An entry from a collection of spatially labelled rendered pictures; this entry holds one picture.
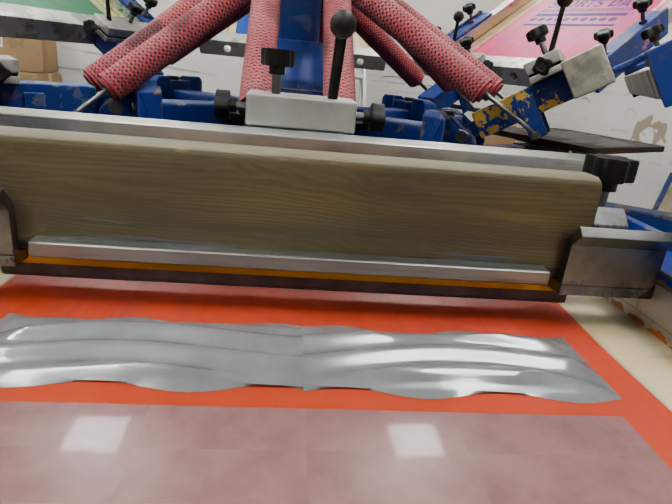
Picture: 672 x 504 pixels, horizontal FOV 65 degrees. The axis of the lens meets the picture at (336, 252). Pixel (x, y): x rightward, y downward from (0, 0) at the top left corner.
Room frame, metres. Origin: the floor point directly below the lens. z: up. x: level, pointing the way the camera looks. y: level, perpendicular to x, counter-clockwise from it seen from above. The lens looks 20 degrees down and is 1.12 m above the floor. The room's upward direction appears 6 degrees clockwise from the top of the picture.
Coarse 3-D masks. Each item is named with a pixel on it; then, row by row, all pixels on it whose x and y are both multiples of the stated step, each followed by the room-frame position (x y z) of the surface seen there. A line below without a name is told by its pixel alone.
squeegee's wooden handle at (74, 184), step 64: (0, 128) 0.33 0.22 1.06; (64, 192) 0.32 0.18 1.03; (128, 192) 0.33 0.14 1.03; (192, 192) 0.33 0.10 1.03; (256, 192) 0.34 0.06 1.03; (320, 192) 0.34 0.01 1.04; (384, 192) 0.35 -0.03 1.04; (448, 192) 0.35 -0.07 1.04; (512, 192) 0.36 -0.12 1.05; (576, 192) 0.36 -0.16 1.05; (448, 256) 0.35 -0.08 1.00; (512, 256) 0.36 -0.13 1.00
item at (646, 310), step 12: (660, 288) 0.35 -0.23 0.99; (612, 300) 0.40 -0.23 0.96; (624, 300) 0.38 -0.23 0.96; (636, 300) 0.37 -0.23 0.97; (648, 300) 0.36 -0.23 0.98; (660, 300) 0.35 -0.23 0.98; (624, 312) 0.38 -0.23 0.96; (636, 312) 0.37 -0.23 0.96; (648, 312) 0.36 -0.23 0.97; (660, 312) 0.35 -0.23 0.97; (648, 324) 0.35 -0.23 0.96; (660, 324) 0.34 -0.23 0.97; (660, 336) 0.34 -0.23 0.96
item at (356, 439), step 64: (320, 320) 0.32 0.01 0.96; (384, 320) 0.33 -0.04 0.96; (448, 320) 0.34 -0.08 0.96; (512, 320) 0.35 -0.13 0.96; (640, 384) 0.28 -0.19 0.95; (320, 448) 0.19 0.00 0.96; (384, 448) 0.20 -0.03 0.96; (448, 448) 0.20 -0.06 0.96; (512, 448) 0.21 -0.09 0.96; (576, 448) 0.21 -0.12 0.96; (640, 448) 0.22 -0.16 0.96
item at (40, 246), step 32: (32, 256) 0.31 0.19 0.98; (64, 256) 0.31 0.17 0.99; (96, 256) 0.31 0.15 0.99; (128, 256) 0.31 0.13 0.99; (160, 256) 0.32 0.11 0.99; (192, 256) 0.32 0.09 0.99; (224, 256) 0.32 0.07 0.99; (256, 256) 0.32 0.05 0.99; (288, 256) 0.33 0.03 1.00; (320, 256) 0.33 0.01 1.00; (352, 256) 0.34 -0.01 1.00; (384, 256) 0.34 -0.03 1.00
